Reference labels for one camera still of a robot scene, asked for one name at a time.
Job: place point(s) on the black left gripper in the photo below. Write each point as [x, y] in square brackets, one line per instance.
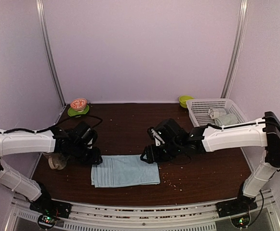
[94, 158]

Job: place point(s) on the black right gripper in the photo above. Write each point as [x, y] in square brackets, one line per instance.
[152, 155]

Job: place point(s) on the light blue towel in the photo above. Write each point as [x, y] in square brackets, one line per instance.
[124, 171]

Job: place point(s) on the white perforated plastic basket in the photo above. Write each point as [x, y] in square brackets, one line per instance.
[205, 111]

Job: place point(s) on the mint green panda towel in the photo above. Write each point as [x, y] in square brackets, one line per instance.
[225, 120]

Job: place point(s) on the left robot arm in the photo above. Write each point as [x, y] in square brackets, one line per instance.
[77, 142]

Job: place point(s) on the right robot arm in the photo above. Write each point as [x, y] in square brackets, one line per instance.
[171, 140]

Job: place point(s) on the beige printed mug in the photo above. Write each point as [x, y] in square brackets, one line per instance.
[57, 162]

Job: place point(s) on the green saucer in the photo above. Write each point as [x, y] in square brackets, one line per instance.
[73, 113]

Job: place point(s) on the red patterned small bowl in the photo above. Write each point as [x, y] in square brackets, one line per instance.
[78, 104]

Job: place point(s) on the lime green bowl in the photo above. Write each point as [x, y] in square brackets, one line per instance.
[183, 100]

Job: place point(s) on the rolled towel in basket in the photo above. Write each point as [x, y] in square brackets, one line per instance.
[217, 112]

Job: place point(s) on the front aluminium rail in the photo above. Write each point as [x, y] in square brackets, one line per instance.
[188, 217]

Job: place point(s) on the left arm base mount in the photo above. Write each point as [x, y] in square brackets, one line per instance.
[50, 210]

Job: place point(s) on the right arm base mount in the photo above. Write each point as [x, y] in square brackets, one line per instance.
[238, 210]

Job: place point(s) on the right aluminium corner post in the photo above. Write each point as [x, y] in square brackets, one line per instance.
[238, 44]

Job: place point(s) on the aluminium corner post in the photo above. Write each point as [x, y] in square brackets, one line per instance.
[48, 50]
[238, 44]

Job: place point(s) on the left aluminium corner post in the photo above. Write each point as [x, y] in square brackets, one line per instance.
[48, 50]

